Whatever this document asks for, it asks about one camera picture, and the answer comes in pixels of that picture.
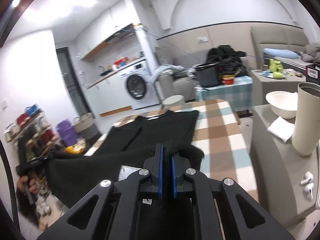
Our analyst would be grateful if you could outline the yellow green toy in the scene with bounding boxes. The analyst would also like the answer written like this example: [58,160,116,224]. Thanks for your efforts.
[268,59,284,79]

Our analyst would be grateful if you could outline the beige tumbler cup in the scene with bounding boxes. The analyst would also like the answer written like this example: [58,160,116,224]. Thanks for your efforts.
[292,82,320,157]

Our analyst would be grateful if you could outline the white kitchen counter cabinet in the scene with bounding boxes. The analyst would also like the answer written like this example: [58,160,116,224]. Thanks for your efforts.
[87,57,145,116]

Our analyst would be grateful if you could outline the white washing machine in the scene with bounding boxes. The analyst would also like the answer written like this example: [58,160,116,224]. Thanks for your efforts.
[120,59,160,110]

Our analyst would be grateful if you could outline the white earbuds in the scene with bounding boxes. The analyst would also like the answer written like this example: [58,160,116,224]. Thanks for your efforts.
[300,171,314,200]

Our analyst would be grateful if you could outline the checkered table cloth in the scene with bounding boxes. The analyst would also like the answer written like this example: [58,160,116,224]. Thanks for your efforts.
[83,99,259,203]

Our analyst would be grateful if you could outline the woven laundry basket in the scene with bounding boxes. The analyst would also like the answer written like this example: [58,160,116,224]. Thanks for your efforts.
[73,113,100,140]

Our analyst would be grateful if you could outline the bed with grey headboard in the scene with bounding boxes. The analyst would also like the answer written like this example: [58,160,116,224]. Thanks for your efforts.
[250,23,311,69]

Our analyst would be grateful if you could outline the wooden shoe rack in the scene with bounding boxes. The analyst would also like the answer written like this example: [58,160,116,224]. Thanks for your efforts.
[4,104,61,180]

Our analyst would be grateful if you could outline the white round stool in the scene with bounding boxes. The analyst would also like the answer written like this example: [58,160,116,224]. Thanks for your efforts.
[162,95,185,108]

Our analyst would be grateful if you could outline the person's left hand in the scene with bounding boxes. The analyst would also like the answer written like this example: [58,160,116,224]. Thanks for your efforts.
[17,176,39,194]

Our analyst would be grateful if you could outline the grey sofa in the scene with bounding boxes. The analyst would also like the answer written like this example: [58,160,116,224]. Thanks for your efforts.
[156,47,208,102]

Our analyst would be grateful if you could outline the purple bag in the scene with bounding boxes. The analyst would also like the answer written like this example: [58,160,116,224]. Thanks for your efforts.
[56,119,79,147]

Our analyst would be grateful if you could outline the red bowl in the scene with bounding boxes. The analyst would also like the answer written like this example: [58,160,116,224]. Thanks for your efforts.
[222,75,235,85]

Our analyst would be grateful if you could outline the white bowl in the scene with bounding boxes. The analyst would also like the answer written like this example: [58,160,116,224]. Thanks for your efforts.
[265,91,298,119]

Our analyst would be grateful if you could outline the teal checkered side table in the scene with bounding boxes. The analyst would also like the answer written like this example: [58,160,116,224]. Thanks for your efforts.
[195,76,253,112]

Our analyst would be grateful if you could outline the grey bedside cabinet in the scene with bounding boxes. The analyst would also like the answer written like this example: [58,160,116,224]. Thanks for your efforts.
[250,105,319,228]

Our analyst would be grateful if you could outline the pile of black clothes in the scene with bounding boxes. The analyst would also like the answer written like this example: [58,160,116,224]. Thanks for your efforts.
[206,45,248,77]

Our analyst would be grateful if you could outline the black textured sweater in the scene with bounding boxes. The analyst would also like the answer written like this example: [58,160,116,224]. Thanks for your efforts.
[43,109,205,240]

